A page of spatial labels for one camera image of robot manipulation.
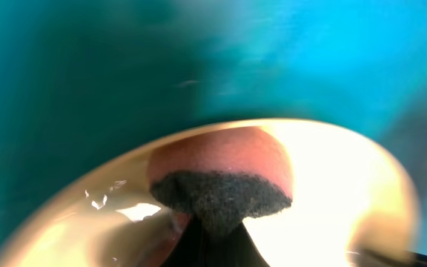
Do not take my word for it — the yellow-green plate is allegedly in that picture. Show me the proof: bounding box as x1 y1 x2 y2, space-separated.
0 119 420 267

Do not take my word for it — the teal plastic serving tray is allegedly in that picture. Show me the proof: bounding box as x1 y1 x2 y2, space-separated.
0 0 427 255

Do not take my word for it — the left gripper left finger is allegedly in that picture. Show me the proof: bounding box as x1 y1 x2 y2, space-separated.
161 217 211 267

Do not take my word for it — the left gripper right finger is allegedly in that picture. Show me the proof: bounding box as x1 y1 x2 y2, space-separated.
213 223 269 267

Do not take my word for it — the green scrubbing sponge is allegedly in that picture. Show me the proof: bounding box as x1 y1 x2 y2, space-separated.
147 127 293 239

